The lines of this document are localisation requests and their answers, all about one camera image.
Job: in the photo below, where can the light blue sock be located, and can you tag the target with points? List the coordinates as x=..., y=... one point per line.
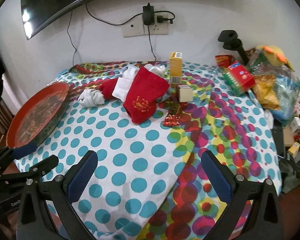
x=128, y=68
x=162, y=98

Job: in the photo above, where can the large clear plastic bag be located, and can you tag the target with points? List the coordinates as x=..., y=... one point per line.
x=290, y=87

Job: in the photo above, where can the round red tray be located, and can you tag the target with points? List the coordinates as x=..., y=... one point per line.
x=37, y=112

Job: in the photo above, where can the black stand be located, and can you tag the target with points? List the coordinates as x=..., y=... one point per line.
x=231, y=38

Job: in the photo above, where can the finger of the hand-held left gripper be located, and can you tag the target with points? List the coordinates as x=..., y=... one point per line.
x=23, y=151
x=43, y=165

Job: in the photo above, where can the greyish white sock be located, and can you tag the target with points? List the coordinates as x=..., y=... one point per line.
x=92, y=98

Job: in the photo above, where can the red snack packet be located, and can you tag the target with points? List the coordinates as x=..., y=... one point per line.
x=222, y=60

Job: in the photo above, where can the yellow snack bag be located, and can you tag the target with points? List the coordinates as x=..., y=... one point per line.
x=266, y=90

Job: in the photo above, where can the black angled plug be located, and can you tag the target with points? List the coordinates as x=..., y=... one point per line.
x=163, y=19

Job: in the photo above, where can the red and green box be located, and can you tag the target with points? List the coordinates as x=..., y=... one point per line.
x=238, y=78

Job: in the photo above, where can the yellow plush toy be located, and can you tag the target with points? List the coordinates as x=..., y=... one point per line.
x=272, y=53

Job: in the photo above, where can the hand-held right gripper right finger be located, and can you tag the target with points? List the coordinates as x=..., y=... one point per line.
x=217, y=180

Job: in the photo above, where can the black power adapter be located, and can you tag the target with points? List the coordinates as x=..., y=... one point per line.
x=148, y=15

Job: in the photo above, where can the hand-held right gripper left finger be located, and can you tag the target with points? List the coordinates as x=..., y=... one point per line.
x=82, y=180

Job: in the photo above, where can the brown cardboard box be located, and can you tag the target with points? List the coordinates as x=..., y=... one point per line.
x=290, y=135

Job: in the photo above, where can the polka dot tablecloth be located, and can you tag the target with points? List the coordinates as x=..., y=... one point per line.
x=140, y=142

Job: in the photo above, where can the red foil wrapper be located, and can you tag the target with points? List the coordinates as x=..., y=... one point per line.
x=171, y=120

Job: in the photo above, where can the brown ribbed radiator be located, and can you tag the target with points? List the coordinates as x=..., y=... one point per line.
x=1, y=120

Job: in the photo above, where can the red embroidered sock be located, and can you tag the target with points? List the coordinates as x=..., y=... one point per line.
x=108, y=90
x=145, y=92

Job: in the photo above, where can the tall yellow box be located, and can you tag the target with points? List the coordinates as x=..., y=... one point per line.
x=175, y=67

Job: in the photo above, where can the beige wall socket plate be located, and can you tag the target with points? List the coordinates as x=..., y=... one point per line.
x=135, y=28

